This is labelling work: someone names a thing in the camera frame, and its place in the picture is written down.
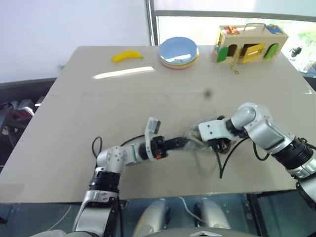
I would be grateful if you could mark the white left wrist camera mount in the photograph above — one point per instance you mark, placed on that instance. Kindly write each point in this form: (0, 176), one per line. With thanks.
(148, 134)

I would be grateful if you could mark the silver rounded robot leg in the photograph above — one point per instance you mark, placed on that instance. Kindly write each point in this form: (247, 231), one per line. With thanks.
(151, 217)
(213, 213)

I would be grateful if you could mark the pink plate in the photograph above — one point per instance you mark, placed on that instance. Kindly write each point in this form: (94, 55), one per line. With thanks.
(179, 68)

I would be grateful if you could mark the black device outside window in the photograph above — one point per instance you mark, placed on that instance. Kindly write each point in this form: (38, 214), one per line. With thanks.
(295, 51)

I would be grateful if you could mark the grey window frame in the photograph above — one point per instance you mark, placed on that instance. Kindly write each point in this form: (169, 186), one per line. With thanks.
(151, 22)

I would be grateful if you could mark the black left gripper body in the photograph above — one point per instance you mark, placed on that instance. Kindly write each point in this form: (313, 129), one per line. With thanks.
(160, 146)

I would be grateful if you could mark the yellow toy banana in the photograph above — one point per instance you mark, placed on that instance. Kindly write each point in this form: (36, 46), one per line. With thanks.
(126, 56)

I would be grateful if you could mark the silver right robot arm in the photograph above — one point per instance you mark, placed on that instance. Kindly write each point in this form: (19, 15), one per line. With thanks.
(264, 128)

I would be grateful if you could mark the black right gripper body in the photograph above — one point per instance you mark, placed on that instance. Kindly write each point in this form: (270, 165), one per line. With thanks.
(221, 145)

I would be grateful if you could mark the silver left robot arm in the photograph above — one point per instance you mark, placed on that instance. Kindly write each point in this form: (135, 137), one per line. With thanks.
(113, 155)

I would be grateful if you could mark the wooden lock box toy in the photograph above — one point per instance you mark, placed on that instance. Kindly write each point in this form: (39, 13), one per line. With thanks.
(249, 34)

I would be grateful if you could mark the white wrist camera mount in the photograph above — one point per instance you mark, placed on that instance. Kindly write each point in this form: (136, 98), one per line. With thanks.
(213, 129)
(148, 134)

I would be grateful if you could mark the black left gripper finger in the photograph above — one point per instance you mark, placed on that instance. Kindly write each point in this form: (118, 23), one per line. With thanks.
(179, 140)
(179, 146)

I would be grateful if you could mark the black chair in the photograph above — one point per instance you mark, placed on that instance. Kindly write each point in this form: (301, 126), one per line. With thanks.
(5, 128)

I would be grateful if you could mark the red and grey device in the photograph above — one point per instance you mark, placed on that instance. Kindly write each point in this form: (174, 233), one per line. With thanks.
(23, 107)

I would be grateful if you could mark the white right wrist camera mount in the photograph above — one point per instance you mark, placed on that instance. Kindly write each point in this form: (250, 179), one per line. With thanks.
(213, 129)

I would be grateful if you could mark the yellow plate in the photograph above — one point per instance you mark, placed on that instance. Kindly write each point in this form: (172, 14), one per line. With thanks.
(191, 63)

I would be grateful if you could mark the grey robot torso top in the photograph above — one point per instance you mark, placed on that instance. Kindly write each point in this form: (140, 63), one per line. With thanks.
(197, 233)

